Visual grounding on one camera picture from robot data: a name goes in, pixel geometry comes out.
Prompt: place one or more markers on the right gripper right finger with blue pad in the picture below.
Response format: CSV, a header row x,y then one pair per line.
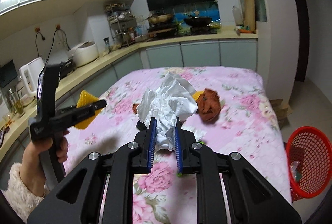
x,y
178,148

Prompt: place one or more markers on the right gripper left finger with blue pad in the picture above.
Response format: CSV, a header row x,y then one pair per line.
x,y
151,147

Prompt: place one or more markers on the white paper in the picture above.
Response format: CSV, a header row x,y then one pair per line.
x,y
171,101

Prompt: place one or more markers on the brown paper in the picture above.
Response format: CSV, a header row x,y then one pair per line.
x,y
209,107

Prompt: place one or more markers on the fluffy white left sleeve forearm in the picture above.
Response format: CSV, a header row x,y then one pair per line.
x,y
19,197

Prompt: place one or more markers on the lower kitchen cabinets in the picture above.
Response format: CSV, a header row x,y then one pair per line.
x,y
225,66

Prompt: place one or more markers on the person's left hand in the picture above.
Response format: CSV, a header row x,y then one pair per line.
x,y
31,172

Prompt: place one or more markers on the white electric kettle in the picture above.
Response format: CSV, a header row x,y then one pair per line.
x,y
30,74

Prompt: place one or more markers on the pink floral table cloth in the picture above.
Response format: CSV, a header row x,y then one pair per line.
x,y
247,124

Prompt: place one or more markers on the white rice cooker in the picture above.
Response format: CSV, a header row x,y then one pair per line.
x,y
84,53

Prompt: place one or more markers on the gas stove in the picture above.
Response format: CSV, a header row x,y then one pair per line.
x,y
178,31

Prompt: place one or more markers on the metal spice rack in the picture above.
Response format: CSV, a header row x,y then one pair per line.
x,y
122,24

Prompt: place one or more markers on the golden pan on stove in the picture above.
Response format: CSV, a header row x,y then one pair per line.
x,y
155,19

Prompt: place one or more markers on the cardboard box on floor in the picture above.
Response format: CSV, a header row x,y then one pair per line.
x,y
282,110

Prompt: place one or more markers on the black wok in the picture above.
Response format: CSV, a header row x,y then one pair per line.
x,y
198,22

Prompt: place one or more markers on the red plastic mesh basket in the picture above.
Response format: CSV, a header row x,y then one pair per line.
x,y
308,152

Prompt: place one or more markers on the wooden cutting board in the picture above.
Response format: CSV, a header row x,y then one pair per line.
x,y
249,15

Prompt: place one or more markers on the white plastic bottle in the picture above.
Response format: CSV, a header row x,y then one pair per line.
x,y
237,15

